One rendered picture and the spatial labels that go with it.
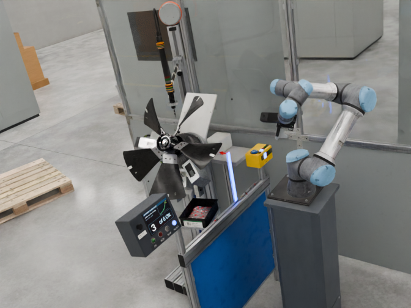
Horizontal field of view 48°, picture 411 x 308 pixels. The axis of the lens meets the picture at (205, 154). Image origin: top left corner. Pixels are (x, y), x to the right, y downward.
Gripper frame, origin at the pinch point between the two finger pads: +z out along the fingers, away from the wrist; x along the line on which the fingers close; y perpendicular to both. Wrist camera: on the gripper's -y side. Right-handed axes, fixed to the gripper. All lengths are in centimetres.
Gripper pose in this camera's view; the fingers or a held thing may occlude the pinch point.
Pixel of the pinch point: (277, 125)
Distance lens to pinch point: 236.3
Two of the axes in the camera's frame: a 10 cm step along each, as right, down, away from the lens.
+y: 9.8, 1.8, -1.1
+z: 0.8, 1.7, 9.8
